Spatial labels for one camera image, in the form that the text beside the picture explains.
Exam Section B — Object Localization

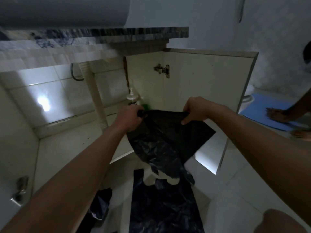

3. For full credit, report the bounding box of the person's right forearm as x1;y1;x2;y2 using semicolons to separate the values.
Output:
214;106;311;226

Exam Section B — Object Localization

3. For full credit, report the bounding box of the metal door hinge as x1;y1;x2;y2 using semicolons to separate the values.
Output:
153;64;170;79
10;176;29;207

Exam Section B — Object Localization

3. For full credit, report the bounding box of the metal shower hose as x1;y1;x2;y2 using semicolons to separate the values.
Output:
238;0;246;23

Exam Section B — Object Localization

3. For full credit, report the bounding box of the white sink cabinet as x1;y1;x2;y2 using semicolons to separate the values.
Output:
0;50;170;199

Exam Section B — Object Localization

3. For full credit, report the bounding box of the person's left hand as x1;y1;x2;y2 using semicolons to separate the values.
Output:
117;104;149;133

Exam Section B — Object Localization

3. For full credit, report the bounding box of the person's left forearm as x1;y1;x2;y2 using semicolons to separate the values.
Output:
0;117;133;233

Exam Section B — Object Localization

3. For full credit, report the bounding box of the grey sink basin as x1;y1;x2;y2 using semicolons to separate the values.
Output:
0;0;132;29

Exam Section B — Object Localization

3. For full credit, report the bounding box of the white cabinet door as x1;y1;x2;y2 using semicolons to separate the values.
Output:
125;48;259;176
0;79;40;231

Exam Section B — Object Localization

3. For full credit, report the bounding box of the person's right hand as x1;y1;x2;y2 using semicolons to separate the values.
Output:
181;96;221;126

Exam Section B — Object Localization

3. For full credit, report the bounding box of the crumpled black plastic bag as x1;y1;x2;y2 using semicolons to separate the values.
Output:
76;188;113;233

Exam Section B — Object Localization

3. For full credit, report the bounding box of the blue floor mat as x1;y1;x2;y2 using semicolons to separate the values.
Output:
239;93;304;132

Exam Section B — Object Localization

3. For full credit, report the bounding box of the grey water hose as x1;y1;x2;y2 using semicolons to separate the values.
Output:
70;62;85;81

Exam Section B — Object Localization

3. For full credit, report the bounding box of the person's knee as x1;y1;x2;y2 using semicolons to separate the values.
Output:
253;208;309;233

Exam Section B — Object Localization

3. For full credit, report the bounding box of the white pump bottle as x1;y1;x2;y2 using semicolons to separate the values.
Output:
126;88;142;106

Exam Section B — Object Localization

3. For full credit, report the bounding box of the black plastic bag with handles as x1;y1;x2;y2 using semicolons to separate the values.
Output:
128;168;206;233

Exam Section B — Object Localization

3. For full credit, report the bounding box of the white toilet bowl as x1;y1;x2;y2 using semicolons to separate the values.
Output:
241;84;256;106

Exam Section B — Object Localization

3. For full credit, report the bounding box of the dark marble countertop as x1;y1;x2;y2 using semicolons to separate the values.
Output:
0;27;190;50

